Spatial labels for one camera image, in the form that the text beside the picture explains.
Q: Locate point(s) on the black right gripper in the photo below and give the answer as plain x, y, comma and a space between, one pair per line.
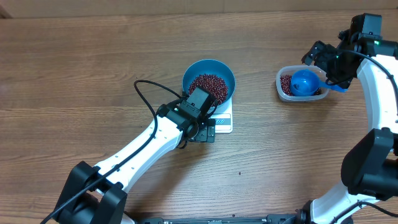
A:
343, 81

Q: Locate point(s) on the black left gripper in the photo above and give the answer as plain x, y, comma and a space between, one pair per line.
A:
206, 130

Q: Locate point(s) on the blue plastic measuring scoop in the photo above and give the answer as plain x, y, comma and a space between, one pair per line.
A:
318, 83

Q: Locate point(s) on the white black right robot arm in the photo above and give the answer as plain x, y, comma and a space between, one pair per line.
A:
367, 175

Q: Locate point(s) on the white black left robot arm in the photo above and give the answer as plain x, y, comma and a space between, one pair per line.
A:
98, 194

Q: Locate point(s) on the white kitchen scale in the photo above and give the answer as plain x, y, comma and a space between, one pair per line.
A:
224, 118

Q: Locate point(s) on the red beans in bowl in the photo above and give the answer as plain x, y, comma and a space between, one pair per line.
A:
213, 84

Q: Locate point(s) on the blue metal bowl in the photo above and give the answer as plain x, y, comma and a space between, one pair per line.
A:
212, 67

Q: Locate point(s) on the clear plastic container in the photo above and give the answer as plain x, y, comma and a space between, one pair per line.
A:
290, 70

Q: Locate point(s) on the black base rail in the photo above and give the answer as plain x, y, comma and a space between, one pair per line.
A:
269, 219

